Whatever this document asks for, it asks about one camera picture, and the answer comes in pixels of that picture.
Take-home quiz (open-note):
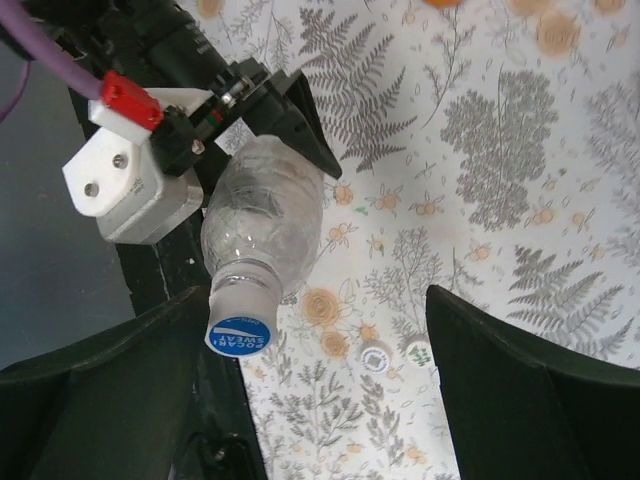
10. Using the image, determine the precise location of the blue white bottle cap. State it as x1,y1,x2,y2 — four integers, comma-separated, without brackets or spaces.
204,284,277,358

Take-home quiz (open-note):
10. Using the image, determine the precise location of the orange drink bottle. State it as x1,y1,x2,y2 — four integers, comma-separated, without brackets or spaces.
424,0,464,9

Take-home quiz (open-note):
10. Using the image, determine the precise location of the floral patterned table mat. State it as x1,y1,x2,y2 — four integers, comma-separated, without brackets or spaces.
186,1,639,479

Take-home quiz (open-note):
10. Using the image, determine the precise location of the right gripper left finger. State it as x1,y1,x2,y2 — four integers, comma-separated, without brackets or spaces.
1,288,266,479

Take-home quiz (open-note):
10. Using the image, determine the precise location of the white green bottle cap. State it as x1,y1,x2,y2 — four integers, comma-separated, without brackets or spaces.
405,339,433,369

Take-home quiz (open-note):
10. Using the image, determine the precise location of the white grey bottle cap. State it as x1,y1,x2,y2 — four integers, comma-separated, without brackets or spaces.
358,340,393,374

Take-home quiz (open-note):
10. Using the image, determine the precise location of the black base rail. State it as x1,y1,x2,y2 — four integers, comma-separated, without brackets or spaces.
67,89,251,480

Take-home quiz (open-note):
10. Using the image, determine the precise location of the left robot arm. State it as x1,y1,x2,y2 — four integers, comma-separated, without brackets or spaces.
23,1,342,183

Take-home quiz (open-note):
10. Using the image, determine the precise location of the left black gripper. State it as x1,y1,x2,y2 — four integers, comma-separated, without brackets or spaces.
148,58,343,179

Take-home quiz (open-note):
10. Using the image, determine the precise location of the clear plastic bottle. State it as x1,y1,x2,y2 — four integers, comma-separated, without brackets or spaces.
201,135,324,297

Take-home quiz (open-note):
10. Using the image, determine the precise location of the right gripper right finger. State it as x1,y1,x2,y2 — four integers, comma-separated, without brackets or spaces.
425,285,639,479

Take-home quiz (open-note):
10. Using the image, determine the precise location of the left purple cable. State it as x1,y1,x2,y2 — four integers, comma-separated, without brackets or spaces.
0,0,109,126

